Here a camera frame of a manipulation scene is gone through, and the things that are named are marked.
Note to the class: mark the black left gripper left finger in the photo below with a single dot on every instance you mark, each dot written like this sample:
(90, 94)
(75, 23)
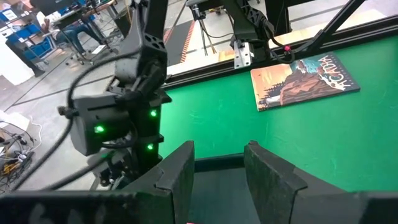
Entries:
(180, 174)

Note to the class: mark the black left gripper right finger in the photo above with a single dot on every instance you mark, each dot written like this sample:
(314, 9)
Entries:
(270, 186)

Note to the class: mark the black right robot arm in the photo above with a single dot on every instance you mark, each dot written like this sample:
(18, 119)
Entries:
(146, 53)

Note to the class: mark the green table mat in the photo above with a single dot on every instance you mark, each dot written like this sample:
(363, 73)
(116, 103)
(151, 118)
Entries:
(311, 140)

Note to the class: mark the Acadia lighthouse picture book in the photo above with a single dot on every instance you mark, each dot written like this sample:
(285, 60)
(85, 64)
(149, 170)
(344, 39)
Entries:
(304, 82)

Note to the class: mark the white cardboard box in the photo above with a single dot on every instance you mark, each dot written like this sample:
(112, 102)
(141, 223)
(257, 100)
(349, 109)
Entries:
(15, 120)

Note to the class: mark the black floor mat orange stripes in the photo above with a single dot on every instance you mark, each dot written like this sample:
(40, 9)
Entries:
(178, 40)

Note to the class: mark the blue storage bin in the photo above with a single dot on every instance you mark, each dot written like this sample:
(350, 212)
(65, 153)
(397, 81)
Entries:
(38, 49)

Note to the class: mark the person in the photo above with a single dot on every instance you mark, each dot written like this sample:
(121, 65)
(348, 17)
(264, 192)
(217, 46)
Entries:
(73, 31)

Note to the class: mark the white square pillar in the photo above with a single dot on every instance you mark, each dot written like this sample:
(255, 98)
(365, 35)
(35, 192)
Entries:
(12, 65)

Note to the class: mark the large black monitor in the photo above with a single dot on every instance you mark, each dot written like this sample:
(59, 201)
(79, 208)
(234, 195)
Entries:
(51, 5)

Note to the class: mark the blue bin with white label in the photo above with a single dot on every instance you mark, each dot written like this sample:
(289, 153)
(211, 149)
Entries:
(8, 15)

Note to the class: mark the silver metal mounting bracket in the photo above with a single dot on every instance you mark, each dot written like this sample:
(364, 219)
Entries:
(243, 54)

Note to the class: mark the black camera on stand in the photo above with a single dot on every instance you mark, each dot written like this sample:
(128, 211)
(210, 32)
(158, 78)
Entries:
(196, 11)

